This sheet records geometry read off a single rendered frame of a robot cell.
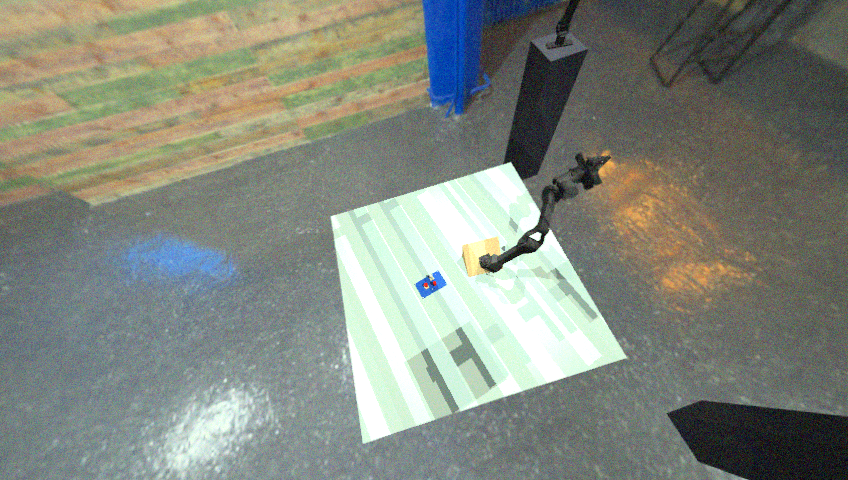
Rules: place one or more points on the blue circuit board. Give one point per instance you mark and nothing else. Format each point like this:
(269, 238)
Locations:
(430, 284)

